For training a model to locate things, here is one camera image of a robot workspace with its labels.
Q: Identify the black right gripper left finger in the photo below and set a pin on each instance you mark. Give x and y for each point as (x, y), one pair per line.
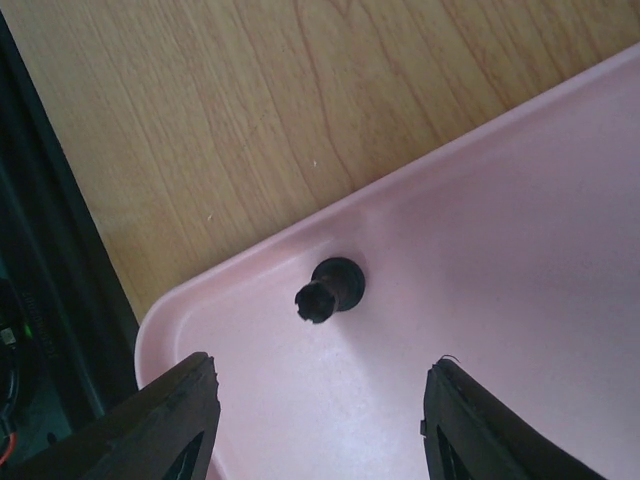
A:
(165, 431)

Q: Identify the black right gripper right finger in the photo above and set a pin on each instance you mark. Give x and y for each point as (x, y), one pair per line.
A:
(468, 433)

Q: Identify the black rook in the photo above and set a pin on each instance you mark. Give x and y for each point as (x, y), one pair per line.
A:
(337, 284)

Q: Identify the pink plastic tray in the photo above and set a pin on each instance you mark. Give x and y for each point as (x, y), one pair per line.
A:
(513, 249)

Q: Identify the black aluminium frame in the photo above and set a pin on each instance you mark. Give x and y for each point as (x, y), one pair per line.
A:
(67, 328)

